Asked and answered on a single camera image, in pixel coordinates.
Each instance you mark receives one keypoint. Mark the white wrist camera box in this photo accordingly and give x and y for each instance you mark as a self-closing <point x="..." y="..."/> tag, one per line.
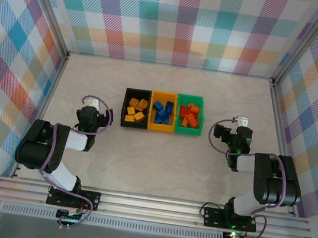
<point x="92" y="103"/>
<point x="243" y="120"/>

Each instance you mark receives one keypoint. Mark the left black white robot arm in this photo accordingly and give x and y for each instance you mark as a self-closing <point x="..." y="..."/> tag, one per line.
<point x="76" y="139"/>

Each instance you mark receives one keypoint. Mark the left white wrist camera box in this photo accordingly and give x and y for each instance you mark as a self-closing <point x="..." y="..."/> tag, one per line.
<point x="92" y="103"/>

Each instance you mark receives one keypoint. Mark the green plastic bin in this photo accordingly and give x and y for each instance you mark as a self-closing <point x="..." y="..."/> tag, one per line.
<point x="187" y="130"/>

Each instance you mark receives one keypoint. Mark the aluminium frame post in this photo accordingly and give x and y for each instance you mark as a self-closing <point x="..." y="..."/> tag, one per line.
<point x="50" y="4"/>
<point x="306" y="42"/>

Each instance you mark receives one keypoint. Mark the yellow lego brick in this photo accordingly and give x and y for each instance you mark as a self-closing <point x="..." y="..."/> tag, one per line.
<point x="139" y="116"/>
<point x="134" y="102"/>
<point x="129" y="118"/>
<point x="142" y="103"/>
<point x="130" y="110"/>

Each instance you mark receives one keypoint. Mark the long aluminium mounting rail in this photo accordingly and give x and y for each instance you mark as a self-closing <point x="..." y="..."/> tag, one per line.
<point x="149" y="205"/>

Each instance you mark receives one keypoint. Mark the orange lego brick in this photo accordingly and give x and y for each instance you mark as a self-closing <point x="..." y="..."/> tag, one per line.
<point x="182" y="110"/>
<point x="192" y="107"/>
<point x="194" y="125"/>
<point x="190" y="119"/>
<point x="183" y="122"/>
<point x="194" y="114"/>

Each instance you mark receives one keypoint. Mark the aluminium side rail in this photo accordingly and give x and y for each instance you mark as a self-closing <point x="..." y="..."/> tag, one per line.
<point x="281" y="128"/>
<point x="44" y="107"/>

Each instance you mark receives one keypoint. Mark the yellow plastic bin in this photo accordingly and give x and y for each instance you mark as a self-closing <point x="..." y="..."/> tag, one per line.
<point x="160" y="127"/>

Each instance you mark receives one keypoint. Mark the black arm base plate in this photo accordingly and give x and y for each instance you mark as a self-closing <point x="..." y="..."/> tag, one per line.
<point x="213" y="217"/>
<point x="52" y="199"/>

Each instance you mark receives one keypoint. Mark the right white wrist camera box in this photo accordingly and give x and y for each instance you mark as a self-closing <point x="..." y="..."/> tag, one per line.
<point x="243" y="120"/>

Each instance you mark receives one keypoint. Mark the small controller circuit board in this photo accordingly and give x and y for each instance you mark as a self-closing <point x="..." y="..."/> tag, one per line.
<point x="68" y="215"/>
<point x="234" y="237"/>

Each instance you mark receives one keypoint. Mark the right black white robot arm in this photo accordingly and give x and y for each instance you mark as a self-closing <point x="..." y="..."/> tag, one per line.
<point x="246" y="165"/>

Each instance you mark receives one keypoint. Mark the black plastic bin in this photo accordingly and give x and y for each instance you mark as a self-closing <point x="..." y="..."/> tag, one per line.
<point x="134" y="125"/>

